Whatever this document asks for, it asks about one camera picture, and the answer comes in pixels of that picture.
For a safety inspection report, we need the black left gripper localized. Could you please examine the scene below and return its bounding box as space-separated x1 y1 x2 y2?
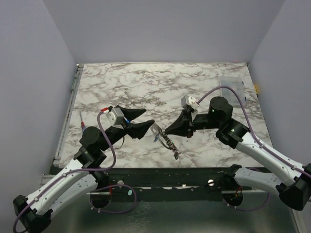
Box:
100 106 155 151

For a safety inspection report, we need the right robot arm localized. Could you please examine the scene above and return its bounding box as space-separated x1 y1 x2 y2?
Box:
165 96 311 211

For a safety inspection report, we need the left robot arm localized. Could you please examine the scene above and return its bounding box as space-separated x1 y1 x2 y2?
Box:
13 105 155 233

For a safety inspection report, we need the red blue screwdriver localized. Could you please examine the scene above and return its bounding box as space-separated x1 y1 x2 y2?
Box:
79 112 86 132

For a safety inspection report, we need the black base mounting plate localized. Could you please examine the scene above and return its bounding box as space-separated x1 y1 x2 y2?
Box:
91 167 239 202

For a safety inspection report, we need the clear plastic screw organizer box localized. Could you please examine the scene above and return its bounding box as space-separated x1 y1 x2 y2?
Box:
219 77 246 107

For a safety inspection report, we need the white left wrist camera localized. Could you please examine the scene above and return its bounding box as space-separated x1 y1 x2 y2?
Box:
106 107 125 126

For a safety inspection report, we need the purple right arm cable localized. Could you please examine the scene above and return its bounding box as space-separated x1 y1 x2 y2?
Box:
196 86 311 211

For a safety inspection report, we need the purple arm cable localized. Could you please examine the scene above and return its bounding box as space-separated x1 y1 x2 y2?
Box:
196 86 311 211
12 110 116 233

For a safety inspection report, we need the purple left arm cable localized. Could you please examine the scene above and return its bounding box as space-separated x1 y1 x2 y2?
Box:
12 110 116 233

